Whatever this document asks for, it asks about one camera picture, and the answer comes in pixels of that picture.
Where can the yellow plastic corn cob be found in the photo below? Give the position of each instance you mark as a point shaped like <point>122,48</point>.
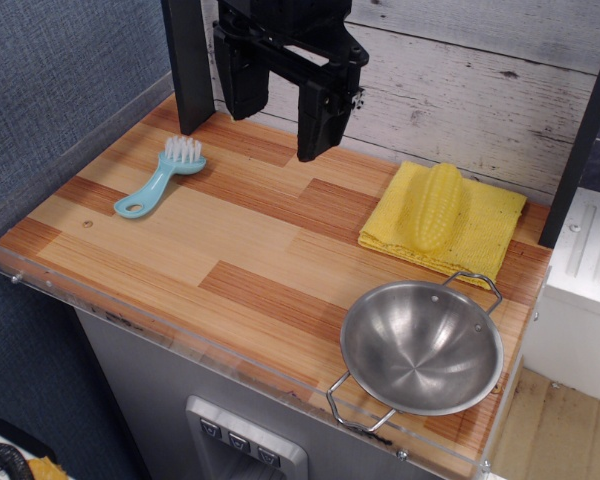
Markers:
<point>436,197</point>

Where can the white ribbed box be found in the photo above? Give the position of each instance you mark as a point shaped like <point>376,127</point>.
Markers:
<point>562,341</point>

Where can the clear acrylic table guard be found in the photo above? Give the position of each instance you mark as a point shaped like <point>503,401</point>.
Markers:
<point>255,257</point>

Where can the black vertical post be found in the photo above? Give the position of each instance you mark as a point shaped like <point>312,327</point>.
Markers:
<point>188,55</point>
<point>573,170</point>

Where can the grey toy fridge cabinet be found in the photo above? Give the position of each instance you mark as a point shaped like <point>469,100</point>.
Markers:
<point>151,383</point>

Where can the stainless steel pan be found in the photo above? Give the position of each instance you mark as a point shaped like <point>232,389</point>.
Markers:
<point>420,348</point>

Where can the black vertical post left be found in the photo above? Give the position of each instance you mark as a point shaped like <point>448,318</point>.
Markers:
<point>188,55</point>

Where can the light blue dish brush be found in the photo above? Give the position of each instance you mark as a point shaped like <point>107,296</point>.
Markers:
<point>180,156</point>

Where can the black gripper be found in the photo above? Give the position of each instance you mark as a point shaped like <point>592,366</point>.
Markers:
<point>306,43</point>

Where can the silver dispenser button panel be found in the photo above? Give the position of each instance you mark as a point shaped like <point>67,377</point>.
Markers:
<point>231,447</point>

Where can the black and yellow object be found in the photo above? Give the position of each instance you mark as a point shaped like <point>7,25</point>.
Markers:
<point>23,456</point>

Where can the yellow folded cloth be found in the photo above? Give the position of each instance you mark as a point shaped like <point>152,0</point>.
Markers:
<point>480,236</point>

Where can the black vertical post right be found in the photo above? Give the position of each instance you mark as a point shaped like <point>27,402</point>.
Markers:
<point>573,170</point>

